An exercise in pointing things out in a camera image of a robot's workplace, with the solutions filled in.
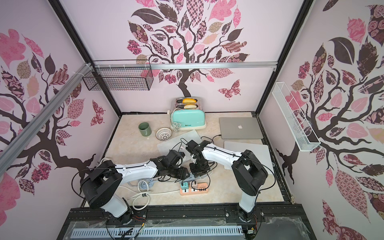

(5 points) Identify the white laptop centre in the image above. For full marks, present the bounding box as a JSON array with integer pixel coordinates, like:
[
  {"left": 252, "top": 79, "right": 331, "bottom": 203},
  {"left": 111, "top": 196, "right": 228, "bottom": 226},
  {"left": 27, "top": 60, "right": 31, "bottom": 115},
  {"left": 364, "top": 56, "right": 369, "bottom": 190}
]
[{"left": 157, "top": 130, "right": 202, "bottom": 157}]

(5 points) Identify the mint green toaster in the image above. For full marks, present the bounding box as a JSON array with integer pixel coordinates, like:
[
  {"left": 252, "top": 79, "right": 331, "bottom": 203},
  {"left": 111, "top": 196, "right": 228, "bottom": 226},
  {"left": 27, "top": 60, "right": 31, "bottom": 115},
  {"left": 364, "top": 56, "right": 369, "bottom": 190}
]
[{"left": 168, "top": 97, "right": 207, "bottom": 132}]

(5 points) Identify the bread slice in toaster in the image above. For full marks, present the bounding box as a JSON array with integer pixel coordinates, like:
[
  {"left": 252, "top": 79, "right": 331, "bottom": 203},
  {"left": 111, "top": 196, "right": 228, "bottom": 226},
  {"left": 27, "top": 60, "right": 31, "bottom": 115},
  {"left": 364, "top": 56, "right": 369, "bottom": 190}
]
[{"left": 182, "top": 98, "right": 197, "bottom": 105}]

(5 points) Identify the green mug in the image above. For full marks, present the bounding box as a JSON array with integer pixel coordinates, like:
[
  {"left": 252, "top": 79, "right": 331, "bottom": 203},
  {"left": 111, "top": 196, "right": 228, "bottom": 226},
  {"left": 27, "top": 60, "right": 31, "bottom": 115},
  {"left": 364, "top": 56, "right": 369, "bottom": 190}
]
[{"left": 138, "top": 122, "right": 152, "bottom": 137}]

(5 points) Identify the orange power strip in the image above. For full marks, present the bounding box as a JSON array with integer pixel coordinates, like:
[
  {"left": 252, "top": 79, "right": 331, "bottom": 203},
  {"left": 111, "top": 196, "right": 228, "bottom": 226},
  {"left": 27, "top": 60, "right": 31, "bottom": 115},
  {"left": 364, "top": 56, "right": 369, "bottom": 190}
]
[{"left": 180, "top": 183, "right": 208, "bottom": 196}]

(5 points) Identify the white wire basket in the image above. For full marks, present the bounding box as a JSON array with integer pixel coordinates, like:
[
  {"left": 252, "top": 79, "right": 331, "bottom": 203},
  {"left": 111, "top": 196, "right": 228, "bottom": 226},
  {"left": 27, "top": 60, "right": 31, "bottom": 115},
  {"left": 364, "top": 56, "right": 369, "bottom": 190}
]
[{"left": 272, "top": 82, "right": 321, "bottom": 152}]

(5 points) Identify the silver apple laptop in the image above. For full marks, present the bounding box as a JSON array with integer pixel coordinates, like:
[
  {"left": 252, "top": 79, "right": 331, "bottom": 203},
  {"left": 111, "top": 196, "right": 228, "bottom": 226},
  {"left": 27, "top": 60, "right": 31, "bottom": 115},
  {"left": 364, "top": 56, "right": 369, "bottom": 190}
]
[{"left": 219, "top": 117, "right": 263, "bottom": 140}]

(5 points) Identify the black wire basket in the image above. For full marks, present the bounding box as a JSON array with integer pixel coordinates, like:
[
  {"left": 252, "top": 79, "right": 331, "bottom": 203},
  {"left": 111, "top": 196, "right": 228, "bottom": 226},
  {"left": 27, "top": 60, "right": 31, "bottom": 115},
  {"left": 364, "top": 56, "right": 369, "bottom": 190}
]
[{"left": 83, "top": 60, "right": 154, "bottom": 91}]

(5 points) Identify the white laptop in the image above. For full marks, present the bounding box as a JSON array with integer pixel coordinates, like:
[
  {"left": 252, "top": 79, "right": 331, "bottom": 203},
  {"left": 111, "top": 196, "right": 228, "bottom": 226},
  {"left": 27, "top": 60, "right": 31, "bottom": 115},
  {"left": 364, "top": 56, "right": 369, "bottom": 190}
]
[
  {"left": 157, "top": 130, "right": 202, "bottom": 157},
  {"left": 224, "top": 141, "right": 274, "bottom": 175}
]

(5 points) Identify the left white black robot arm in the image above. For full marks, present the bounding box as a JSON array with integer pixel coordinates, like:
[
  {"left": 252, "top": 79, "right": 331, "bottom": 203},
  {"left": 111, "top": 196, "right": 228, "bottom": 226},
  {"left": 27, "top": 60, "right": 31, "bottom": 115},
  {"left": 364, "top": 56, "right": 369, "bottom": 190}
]
[{"left": 81, "top": 150, "right": 190, "bottom": 218}]

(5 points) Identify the white laptop right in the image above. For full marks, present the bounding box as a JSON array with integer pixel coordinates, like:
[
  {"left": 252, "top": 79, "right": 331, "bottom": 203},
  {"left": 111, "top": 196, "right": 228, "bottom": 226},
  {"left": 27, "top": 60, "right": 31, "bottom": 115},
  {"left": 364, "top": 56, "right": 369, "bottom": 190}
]
[{"left": 224, "top": 141, "right": 274, "bottom": 175}]

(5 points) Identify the white patterned bowl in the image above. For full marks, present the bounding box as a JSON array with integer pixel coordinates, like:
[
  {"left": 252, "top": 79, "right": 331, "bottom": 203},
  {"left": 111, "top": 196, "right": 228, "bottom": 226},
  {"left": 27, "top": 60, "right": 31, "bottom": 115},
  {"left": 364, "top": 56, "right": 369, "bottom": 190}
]
[{"left": 156, "top": 128, "right": 173, "bottom": 141}]

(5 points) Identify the mint charger on orange strip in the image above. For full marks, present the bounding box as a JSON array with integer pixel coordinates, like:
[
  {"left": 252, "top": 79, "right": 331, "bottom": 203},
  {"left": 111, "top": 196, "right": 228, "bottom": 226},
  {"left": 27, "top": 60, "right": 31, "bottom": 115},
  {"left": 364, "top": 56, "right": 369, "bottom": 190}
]
[{"left": 181, "top": 182, "right": 189, "bottom": 190}]

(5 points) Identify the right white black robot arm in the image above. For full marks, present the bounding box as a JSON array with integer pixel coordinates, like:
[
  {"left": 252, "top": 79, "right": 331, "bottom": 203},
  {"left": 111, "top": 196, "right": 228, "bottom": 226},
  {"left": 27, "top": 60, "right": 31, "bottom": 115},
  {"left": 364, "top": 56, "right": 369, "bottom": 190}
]
[{"left": 186, "top": 140, "right": 274, "bottom": 217}]

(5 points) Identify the white power strip cord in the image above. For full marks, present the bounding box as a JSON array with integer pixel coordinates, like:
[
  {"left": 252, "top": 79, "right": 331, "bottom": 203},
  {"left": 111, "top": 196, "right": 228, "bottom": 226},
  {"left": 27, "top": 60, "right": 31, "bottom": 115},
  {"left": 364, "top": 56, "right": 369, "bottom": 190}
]
[{"left": 119, "top": 176, "right": 181, "bottom": 211}]

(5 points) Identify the grey power strip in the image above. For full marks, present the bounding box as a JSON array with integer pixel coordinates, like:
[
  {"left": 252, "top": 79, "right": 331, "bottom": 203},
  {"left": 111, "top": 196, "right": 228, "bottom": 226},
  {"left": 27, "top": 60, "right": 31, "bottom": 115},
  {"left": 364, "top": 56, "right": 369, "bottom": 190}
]
[{"left": 181, "top": 174, "right": 209, "bottom": 185}]

